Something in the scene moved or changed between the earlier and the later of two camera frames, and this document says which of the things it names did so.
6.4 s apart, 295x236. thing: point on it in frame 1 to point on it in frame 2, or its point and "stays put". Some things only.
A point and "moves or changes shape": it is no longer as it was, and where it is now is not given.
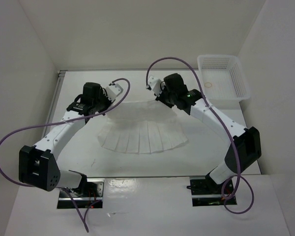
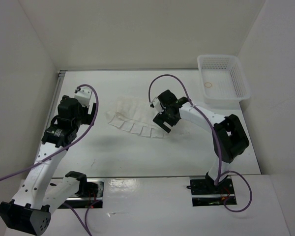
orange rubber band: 208,86 stays put
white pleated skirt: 144,127 moves or changes shape
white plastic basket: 223,80 stays put
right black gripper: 161,98 to 160,119
